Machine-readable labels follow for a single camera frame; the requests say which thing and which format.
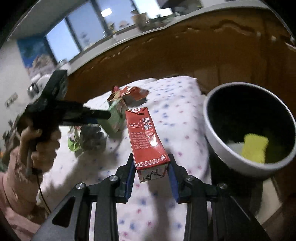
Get green drink carton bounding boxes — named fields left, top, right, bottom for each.
left=98, top=98, right=128, bottom=135

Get red drink carton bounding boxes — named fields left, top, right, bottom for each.
left=125, top=108, right=170, bottom=183

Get grey kitchen countertop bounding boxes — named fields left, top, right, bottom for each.
left=68, top=1, right=270, bottom=75

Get kitchen window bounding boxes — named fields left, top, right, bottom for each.
left=46, top=0, right=173, bottom=62

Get white round trash bin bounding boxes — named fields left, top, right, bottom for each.
left=203, top=82, right=295, bottom=177

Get brown lower kitchen cabinets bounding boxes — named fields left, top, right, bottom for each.
left=66, top=8, right=295, bottom=113

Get person's left hand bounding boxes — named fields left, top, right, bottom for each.
left=19, top=126, right=61, bottom=173

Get crumpled green foil wrapper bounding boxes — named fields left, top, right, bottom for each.
left=68, top=124, right=103, bottom=152

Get steel kettle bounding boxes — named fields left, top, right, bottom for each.
left=27, top=83, right=40, bottom=99

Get white dotted tablecloth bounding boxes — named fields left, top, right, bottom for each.
left=41, top=76, right=211, bottom=240

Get red snack wrapper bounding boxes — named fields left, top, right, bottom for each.
left=107, top=86, right=149, bottom=102

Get wall power socket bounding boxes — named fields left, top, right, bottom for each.
left=4, top=92, right=18, bottom=108

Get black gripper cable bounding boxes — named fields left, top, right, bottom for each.
left=34, top=173, right=52, bottom=215

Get blue beach wall poster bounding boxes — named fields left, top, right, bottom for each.
left=17, top=36, right=57, bottom=79

